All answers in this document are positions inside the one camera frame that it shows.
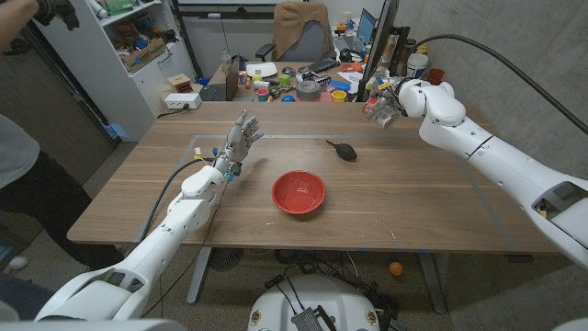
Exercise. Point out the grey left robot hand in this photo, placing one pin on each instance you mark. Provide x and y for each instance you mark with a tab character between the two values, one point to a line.
238	142

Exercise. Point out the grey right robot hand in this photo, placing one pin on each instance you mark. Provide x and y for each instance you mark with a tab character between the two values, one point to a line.
390	99

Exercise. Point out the black gloved person hand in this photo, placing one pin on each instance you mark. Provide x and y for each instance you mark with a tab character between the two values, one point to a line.
57	8

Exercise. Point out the person forearm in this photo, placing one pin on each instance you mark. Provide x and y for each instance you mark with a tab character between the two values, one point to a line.
14	18

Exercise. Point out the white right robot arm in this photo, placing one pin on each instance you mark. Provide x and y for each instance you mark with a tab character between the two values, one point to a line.
505	161

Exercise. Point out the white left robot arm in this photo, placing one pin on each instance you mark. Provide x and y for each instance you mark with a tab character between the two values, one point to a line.
161	239

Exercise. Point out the red bowl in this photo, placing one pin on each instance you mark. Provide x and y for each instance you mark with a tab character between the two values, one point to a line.
298	193

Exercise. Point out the white container with blue label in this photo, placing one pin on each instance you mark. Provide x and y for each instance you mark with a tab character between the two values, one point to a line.
417	66

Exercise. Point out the black desk rack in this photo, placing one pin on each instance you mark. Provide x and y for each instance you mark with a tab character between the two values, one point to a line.
399	50

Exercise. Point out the orange tool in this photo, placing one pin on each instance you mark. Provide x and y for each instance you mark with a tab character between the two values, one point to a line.
351	67

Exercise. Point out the dark red cup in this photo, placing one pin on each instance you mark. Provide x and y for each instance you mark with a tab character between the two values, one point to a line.
436	76

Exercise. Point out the yellow cup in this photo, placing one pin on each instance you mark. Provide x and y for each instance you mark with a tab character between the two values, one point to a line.
339	96

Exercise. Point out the blue flat box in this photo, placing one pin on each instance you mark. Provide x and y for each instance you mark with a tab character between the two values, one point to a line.
340	86

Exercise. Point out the pink cup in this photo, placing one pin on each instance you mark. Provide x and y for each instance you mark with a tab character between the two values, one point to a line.
263	94

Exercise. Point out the black computer monitor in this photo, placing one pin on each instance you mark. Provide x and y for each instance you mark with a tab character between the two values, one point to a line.
379	46

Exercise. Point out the black laptop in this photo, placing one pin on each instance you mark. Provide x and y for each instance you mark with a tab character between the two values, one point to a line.
218	92

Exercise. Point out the black headphones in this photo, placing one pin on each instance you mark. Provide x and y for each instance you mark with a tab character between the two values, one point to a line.
349	55

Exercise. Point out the white power strip box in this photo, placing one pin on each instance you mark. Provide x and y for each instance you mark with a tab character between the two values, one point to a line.
183	100

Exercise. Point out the white dish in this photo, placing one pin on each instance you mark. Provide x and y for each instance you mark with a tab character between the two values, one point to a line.
262	69

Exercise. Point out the green cube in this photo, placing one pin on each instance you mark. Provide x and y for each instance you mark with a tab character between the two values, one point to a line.
284	79

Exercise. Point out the black keyboard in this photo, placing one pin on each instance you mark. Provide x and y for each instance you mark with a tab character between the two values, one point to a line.
319	65

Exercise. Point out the clear bottle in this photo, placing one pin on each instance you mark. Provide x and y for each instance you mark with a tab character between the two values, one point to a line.
226	63

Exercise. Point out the small wooden house box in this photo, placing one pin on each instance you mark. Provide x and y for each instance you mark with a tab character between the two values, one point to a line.
180	83

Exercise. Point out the grey tape roll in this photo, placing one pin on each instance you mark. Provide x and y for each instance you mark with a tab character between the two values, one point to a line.
308	91

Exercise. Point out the grey office chair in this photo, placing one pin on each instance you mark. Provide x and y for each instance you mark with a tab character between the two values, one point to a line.
308	46

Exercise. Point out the cardboard box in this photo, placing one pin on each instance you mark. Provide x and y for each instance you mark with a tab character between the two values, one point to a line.
147	53

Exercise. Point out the white shelf cabinet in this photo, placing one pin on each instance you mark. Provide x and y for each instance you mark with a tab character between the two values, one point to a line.
119	96

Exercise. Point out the round black fan grille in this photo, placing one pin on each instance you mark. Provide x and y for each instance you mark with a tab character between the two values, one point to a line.
225	259

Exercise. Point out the brown jacket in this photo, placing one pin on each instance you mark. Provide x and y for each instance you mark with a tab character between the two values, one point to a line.
298	18

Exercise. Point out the grey table leg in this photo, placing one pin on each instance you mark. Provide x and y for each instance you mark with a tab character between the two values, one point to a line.
198	276
433	285

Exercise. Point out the orange ball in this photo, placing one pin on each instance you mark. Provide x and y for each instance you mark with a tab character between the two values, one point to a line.
396	269

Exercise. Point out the white robot torso base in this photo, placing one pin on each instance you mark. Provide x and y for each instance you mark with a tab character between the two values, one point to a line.
321	299

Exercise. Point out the grey finned device on torso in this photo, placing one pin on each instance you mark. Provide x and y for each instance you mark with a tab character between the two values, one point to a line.
307	321

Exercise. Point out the person in grey shirt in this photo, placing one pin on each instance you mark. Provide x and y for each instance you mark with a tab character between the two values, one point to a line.
37	202

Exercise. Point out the white rounded object on floor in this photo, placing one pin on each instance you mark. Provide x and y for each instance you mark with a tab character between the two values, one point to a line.
18	263

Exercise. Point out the whiteboard with black frame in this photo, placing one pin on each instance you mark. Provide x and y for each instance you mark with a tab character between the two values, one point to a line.
220	14

